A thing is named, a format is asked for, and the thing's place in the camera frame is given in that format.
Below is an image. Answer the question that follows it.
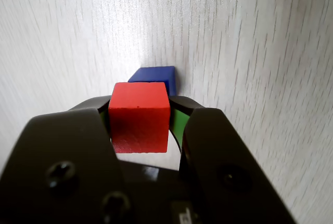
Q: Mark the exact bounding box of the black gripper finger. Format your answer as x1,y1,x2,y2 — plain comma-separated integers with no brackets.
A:
169,95,297,224
0,95,136,224

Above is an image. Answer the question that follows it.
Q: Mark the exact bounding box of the red wooden cube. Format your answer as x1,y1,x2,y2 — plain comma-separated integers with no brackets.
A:
108,82,171,154

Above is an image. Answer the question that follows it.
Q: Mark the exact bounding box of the blue wooden cube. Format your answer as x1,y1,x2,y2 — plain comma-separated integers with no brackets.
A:
127,65,176,97

